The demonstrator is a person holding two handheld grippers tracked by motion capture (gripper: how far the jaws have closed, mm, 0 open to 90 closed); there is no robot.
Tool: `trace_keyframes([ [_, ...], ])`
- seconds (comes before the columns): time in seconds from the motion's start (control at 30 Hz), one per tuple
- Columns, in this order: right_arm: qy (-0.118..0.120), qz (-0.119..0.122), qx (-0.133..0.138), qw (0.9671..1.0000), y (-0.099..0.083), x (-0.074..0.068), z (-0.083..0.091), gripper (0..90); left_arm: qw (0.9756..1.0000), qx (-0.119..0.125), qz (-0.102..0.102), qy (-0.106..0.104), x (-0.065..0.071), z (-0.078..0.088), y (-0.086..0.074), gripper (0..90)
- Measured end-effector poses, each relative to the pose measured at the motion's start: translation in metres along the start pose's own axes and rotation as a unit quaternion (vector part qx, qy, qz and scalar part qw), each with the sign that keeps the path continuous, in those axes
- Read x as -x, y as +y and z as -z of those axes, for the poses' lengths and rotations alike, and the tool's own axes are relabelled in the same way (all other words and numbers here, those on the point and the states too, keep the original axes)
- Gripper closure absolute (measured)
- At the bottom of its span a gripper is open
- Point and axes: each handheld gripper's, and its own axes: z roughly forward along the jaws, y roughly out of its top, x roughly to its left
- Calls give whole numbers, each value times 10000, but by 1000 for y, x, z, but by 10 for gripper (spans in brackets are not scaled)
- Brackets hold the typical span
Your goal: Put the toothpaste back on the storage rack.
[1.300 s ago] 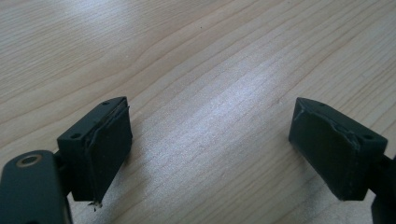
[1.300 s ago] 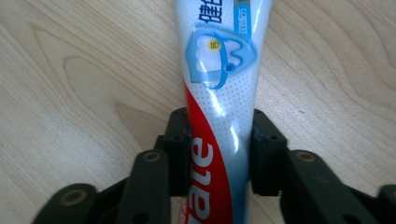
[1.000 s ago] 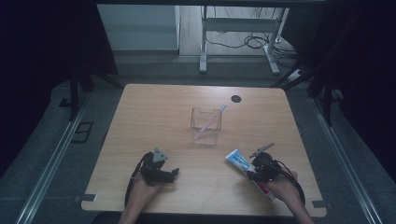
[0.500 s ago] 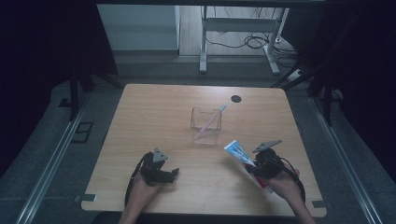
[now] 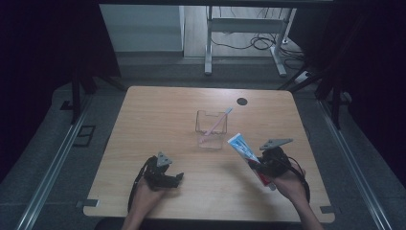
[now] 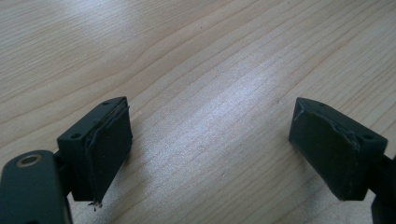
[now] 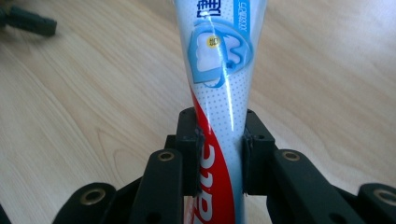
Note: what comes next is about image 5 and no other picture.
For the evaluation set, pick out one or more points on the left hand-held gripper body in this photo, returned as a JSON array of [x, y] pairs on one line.
[[158, 175]]

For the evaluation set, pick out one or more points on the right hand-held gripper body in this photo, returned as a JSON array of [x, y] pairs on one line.
[[274, 161]]

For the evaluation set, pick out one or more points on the white blue toothpaste tube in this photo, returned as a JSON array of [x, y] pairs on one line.
[[244, 150]]

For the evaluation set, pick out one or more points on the clear plastic cup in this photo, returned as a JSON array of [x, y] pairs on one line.
[[211, 137]]

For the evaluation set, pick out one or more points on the pink toothbrush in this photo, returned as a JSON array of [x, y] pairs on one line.
[[214, 126]]

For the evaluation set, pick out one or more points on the person's left hand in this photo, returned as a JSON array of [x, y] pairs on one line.
[[146, 196]]

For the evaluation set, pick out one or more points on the person's right hand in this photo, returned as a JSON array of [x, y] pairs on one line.
[[290, 187]]

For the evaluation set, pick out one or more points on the black round table grommet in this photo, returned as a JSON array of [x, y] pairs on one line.
[[242, 101]]

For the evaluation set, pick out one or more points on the grey tape strip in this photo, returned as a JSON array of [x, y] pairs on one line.
[[88, 203], [327, 209]]

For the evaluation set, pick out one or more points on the black metal stand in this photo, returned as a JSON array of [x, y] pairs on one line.
[[76, 96], [335, 102]]

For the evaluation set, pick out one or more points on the white power strip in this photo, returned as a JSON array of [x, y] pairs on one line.
[[303, 76]]

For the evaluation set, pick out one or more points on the dark curtain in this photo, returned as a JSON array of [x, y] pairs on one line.
[[373, 80], [38, 64]]

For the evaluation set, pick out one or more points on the white panel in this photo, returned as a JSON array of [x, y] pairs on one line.
[[140, 28]]

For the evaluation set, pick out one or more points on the aluminium floor rail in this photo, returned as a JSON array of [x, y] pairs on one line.
[[52, 166], [354, 166]]

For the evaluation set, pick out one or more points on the white metal desk frame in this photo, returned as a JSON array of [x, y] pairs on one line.
[[245, 25]]

